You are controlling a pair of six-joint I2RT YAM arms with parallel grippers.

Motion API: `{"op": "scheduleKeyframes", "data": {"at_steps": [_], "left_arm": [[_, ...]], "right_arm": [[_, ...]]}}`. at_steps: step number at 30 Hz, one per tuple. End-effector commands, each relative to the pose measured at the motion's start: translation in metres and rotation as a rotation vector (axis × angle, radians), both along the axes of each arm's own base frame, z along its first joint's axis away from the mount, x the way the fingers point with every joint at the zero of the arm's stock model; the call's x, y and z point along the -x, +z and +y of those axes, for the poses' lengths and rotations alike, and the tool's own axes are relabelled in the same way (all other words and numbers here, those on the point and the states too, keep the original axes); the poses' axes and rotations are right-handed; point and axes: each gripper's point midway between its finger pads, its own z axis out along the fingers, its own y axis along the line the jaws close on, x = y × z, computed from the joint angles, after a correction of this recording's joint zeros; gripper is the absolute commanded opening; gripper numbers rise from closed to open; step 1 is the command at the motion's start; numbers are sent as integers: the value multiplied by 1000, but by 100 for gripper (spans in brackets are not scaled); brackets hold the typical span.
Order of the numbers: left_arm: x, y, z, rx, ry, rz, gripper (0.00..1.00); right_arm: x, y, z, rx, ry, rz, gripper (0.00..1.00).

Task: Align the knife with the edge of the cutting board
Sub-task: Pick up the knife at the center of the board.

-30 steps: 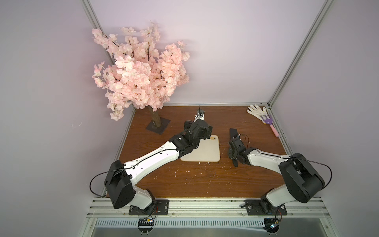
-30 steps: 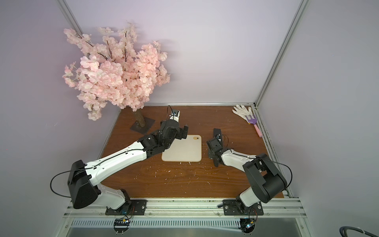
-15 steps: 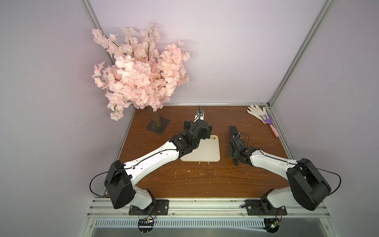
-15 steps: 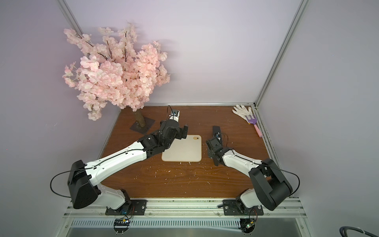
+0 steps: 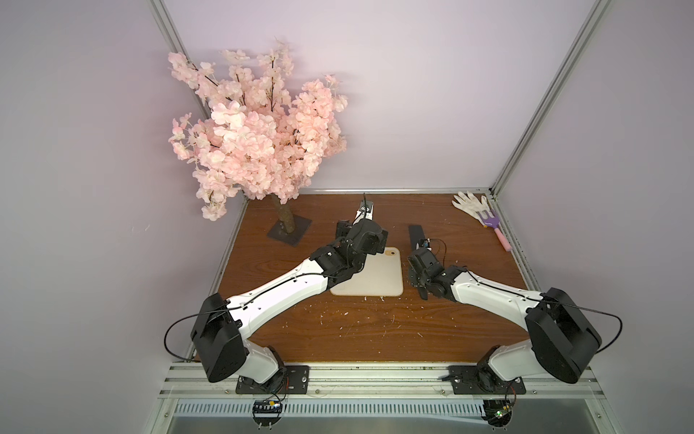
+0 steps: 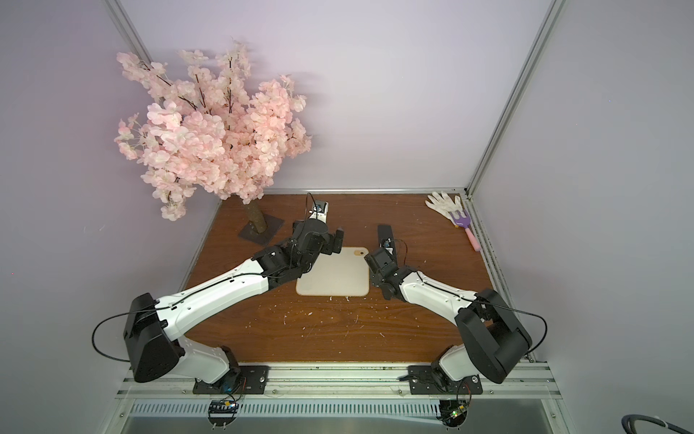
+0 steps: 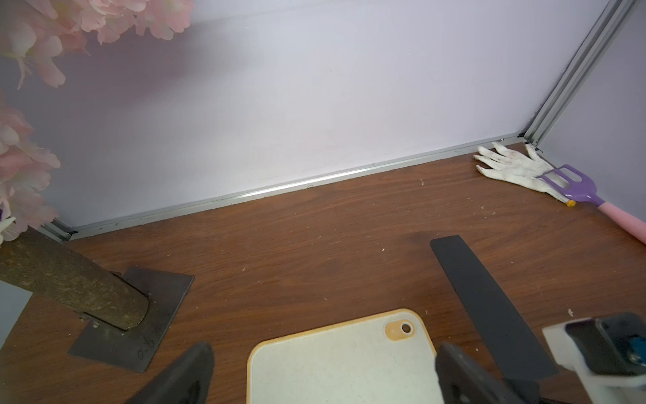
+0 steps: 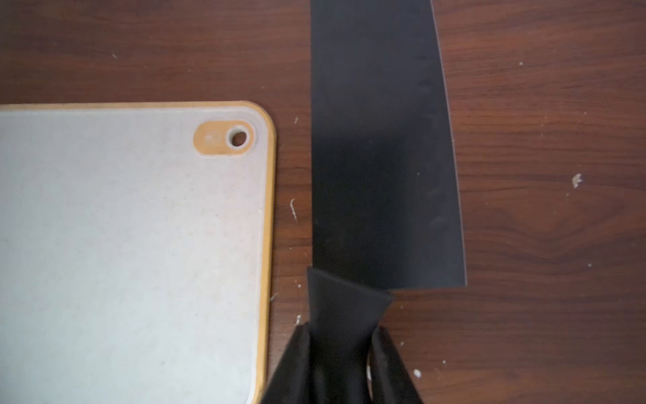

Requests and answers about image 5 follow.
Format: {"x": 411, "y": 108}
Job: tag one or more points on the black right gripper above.
{"x": 419, "y": 248}

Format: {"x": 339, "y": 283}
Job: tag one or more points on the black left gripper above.
{"x": 376, "y": 243}

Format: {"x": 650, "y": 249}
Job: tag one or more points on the cream cutting board orange rim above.
{"x": 380, "y": 277}

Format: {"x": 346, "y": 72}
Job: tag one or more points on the black cleaver knife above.
{"x": 418, "y": 238}

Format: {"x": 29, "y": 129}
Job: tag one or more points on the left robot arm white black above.
{"x": 223, "y": 328}

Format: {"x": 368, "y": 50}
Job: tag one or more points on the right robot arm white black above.
{"x": 562, "y": 342}

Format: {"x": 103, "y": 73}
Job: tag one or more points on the right circuit board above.
{"x": 497, "y": 413}

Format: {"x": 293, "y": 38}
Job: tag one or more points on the circuit board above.
{"x": 497, "y": 413}
{"x": 266, "y": 414}

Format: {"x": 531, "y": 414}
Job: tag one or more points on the left circuit board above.
{"x": 266, "y": 414}

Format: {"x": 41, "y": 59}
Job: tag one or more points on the white work glove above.
{"x": 472, "y": 205}

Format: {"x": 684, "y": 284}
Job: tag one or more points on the purple pink garden rake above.
{"x": 490, "y": 220}

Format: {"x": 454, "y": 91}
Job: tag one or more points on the pink cherry blossom tree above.
{"x": 259, "y": 139}

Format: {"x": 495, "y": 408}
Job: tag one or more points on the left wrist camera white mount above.
{"x": 365, "y": 211}

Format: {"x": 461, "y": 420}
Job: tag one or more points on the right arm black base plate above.
{"x": 470, "y": 379}

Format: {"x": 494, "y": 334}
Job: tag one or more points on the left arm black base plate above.
{"x": 276, "y": 380}

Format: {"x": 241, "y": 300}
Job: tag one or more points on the aluminium front rail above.
{"x": 422, "y": 380}

